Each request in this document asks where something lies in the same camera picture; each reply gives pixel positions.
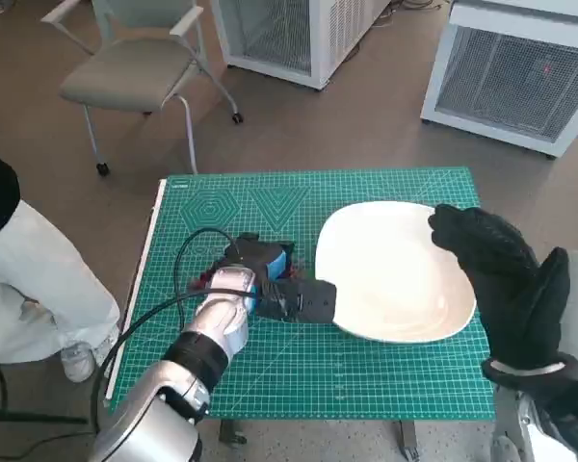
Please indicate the white plate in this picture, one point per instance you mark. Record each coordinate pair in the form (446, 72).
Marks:
(390, 269)

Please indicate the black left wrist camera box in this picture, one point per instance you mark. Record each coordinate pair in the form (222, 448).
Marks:
(303, 300)

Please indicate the green cutting mat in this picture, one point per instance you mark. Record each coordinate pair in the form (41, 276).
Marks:
(318, 375)

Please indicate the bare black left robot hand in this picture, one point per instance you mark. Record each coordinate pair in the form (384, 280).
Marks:
(257, 252)

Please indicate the white mesh cabinet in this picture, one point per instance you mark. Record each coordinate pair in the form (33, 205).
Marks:
(462, 24)
(327, 38)

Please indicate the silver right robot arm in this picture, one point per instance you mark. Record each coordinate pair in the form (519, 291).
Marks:
(549, 399)

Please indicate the person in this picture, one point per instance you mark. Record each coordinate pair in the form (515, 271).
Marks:
(29, 289)

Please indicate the metal table leg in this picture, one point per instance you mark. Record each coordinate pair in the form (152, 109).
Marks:
(231, 440)
(408, 443)

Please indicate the grey chair with white armrests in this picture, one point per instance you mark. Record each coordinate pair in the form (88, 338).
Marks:
(125, 72)

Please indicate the white table edge strip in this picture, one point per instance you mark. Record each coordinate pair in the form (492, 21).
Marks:
(139, 269)

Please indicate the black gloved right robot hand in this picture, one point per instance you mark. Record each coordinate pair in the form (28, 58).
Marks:
(510, 289)

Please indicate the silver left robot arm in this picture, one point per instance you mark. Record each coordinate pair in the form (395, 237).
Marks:
(149, 409)

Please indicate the black stool base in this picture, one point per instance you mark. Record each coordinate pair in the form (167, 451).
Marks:
(29, 417)

